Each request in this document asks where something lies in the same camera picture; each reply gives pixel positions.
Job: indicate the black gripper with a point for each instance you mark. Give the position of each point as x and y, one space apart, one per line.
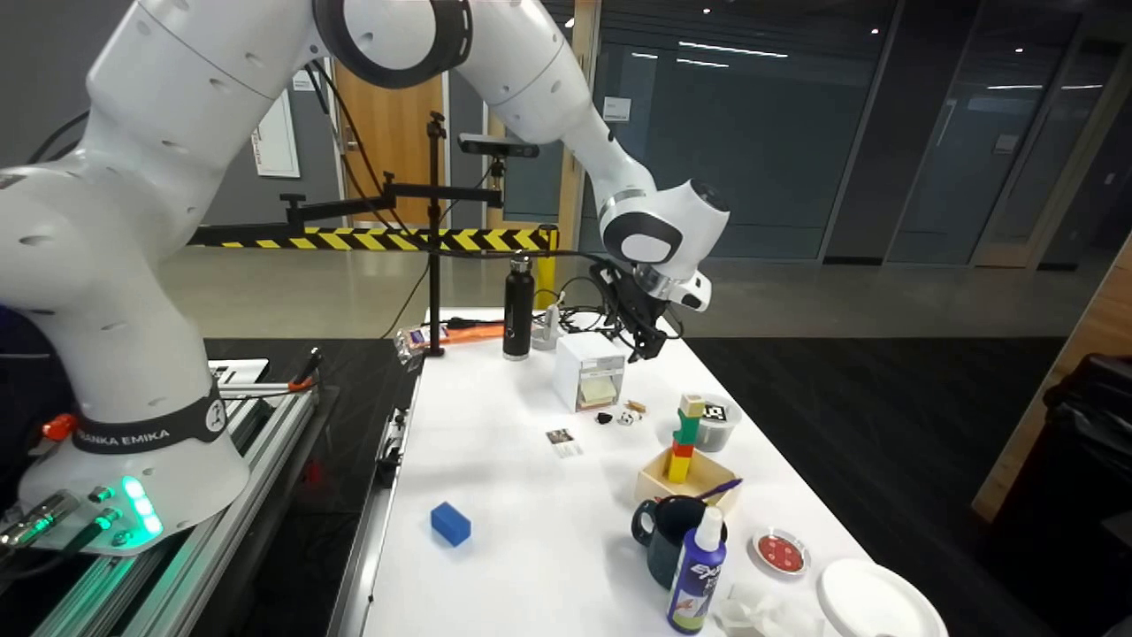
631 302

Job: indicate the orange cube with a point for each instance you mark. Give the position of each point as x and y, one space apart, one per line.
683 452

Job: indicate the yellow cylinder block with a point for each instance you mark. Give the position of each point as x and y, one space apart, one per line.
677 470

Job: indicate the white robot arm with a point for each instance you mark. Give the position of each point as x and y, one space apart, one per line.
177 92

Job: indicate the white box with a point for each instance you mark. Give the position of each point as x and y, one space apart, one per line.
586 350

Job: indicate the clear plastic box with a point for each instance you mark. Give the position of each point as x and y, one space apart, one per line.
601 392

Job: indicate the small wooden piece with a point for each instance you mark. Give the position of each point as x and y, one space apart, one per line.
634 413

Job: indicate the clear container with tag lid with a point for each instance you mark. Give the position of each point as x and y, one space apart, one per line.
715 426

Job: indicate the clear glass jar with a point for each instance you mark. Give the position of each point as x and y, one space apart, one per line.
545 328

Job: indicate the black bottle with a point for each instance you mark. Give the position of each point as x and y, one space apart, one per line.
518 304

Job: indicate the purple pen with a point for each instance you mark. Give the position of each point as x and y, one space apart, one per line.
722 487

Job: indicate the orange plastic bag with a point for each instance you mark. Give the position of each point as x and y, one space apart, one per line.
471 333

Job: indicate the dark green mug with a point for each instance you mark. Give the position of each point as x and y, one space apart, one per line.
667 531

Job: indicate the black tripod with boom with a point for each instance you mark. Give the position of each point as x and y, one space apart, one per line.
434 271

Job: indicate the white blue spray bottle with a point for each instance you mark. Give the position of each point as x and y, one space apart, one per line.
700 578

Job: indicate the red white lid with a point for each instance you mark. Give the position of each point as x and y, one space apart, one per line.
779 552

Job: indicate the blue rectangular block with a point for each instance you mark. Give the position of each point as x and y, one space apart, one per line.
450 520

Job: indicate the small clear cup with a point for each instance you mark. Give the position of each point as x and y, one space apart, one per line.
744 605

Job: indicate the yellow black striped barrier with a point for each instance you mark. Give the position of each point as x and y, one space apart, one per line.
355 238

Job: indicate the white plate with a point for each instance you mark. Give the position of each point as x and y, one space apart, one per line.
879 602

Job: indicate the black office chair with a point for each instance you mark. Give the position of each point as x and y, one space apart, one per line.
1072 473

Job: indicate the black camera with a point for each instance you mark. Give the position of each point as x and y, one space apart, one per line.
496 145

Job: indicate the grey table edge rail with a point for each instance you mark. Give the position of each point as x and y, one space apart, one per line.
378 517

